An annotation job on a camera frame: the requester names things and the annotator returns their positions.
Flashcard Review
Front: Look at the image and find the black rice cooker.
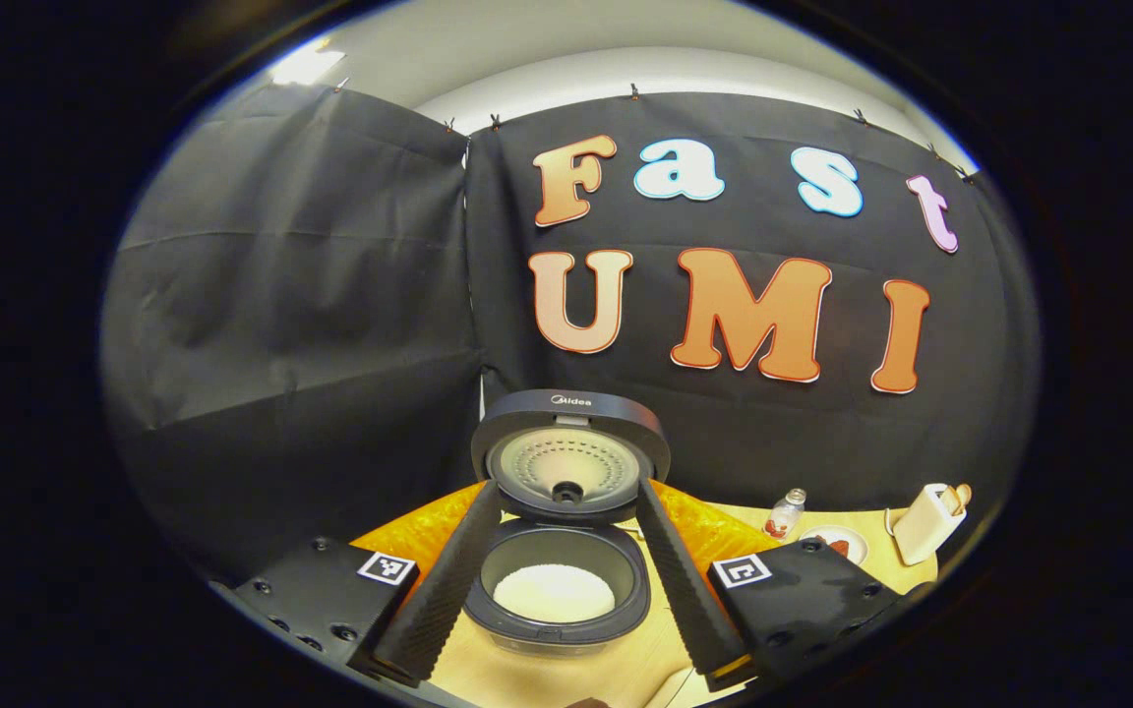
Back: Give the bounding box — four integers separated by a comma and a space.
463, 389, 673, 658

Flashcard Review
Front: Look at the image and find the white rice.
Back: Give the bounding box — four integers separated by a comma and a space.
493, 563, 617, 624

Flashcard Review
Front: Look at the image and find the black backdrop cloth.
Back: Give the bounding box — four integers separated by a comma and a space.
99, 84, 1042, 581

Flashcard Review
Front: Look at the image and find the ceiling light panel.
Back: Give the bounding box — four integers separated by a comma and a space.
269, 47, 346, 88

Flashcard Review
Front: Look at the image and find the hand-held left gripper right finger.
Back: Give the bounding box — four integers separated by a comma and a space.
635, 479, 907, 689

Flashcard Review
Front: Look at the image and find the small clear plastic bottle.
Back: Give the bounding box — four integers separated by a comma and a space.
763, 488, 808, 542

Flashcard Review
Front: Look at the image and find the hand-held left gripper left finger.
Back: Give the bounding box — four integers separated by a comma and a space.
232, 480, 506, 687

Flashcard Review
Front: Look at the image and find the white toaster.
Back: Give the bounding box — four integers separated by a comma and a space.
886, 483, 966, 566

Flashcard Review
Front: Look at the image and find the white round plate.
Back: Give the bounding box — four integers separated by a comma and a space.
801, 526, 869, 566

